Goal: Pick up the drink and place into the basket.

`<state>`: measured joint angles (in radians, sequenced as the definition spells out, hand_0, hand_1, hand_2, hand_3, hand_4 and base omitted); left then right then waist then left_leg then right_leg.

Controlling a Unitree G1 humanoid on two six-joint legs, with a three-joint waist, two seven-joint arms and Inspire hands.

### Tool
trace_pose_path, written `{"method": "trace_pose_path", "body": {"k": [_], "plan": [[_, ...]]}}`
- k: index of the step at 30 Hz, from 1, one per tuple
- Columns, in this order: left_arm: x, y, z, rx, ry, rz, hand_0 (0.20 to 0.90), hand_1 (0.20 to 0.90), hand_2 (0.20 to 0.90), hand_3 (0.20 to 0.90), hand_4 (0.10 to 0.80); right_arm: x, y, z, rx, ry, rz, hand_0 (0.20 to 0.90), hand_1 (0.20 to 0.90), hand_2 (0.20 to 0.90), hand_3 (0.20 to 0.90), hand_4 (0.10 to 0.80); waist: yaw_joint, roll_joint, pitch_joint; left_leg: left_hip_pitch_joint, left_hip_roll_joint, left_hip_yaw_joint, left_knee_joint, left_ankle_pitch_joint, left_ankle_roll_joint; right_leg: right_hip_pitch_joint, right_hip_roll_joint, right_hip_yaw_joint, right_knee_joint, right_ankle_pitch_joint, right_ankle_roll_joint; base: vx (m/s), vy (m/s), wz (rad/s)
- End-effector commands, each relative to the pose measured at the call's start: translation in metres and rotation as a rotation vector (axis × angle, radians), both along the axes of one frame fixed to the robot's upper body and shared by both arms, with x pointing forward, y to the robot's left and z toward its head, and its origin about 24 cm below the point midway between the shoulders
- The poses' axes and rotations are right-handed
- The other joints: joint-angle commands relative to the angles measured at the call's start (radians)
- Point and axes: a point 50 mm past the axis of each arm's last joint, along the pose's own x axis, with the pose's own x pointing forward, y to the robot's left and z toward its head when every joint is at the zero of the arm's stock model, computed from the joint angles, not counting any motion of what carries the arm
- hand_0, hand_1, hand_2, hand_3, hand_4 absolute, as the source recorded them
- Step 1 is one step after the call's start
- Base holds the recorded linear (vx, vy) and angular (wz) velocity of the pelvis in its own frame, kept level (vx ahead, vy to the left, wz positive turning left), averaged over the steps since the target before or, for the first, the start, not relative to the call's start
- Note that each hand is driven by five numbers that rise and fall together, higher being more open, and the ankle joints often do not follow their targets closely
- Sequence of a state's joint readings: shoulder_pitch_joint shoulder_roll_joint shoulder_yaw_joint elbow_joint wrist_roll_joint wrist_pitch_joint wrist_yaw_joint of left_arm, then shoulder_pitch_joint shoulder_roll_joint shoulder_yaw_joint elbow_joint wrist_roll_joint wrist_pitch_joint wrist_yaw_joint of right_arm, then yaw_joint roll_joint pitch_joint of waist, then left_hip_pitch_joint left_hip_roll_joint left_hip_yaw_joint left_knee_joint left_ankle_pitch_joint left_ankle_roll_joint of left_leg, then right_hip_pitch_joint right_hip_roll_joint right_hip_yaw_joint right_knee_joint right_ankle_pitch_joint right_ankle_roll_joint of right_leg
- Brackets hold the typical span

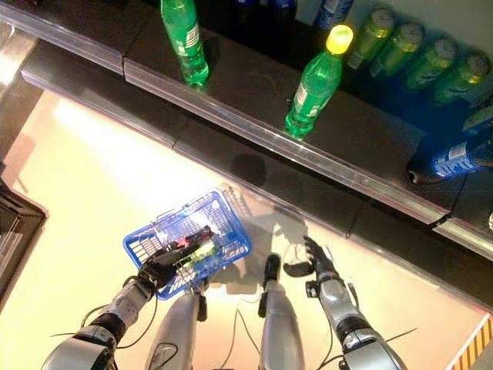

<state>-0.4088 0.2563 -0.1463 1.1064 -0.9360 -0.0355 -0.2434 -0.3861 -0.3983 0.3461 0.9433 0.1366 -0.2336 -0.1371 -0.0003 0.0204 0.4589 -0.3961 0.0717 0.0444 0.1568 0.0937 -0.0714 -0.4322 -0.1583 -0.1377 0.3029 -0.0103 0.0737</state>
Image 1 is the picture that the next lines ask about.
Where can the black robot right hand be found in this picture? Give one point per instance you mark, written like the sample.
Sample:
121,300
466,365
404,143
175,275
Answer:
319,262

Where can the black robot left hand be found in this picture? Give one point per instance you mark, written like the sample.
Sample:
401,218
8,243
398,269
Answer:
161,268

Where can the blue plastic shopping basket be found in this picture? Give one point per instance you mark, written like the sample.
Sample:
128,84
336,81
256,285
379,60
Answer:
128,243

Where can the cola bottle red cap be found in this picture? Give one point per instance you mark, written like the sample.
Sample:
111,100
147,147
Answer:
196,236

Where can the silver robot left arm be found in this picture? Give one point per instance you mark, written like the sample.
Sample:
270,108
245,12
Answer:
127,304

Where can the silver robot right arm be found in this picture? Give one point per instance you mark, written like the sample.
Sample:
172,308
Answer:
339,304

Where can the yellow green drink bottle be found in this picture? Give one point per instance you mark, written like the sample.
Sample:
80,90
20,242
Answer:
400,48
462,79
371,36
431,63

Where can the black robot right foot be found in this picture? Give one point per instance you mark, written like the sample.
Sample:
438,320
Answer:
272,270

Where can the black side shelf board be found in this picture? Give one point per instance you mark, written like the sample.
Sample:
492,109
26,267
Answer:
19,231

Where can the yellow red hazard tape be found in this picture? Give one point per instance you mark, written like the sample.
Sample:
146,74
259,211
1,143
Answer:
477,339

